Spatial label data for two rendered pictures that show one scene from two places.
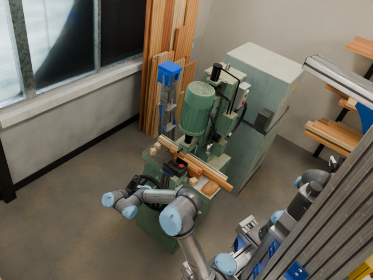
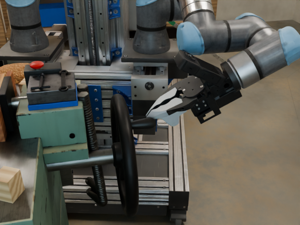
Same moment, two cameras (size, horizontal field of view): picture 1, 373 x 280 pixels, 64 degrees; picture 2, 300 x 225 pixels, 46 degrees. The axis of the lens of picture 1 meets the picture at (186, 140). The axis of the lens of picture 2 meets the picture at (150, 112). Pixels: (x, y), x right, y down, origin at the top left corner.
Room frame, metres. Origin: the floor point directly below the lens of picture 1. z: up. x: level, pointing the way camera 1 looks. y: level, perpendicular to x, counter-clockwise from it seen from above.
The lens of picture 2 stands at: (1.65, 0.70, 1.33)
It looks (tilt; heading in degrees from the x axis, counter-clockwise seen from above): 31 degrees down; 231
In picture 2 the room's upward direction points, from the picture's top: straight up
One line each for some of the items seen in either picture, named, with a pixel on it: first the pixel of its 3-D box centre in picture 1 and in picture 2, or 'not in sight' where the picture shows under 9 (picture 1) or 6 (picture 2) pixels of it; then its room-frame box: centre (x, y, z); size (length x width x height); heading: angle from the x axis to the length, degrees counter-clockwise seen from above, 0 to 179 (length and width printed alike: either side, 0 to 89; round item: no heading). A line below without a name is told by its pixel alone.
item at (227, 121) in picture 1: (227, 122); not in sight; (1.71, -0.24, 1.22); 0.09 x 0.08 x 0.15; 153
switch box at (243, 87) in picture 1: (240, 95); not in sight; (1.81, -0.28, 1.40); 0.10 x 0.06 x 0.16; 153
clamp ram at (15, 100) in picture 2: (179, 166); (22, 102); (1.45, 0.00, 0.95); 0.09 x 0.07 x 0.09; 63
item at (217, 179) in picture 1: (200, 168); not in sight; (1.52, -0.14, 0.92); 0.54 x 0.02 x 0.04; 63
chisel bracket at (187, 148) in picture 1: (188, 145); not in sight; (1.60, -0.02, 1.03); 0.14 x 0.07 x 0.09; 153
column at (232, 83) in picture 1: (212, 115); not in sight; (1.85, -0.14, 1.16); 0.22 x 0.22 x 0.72; 63
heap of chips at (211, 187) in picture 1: (210, 186); (17, 70); (1.37, -0.24, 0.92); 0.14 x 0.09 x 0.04; 153
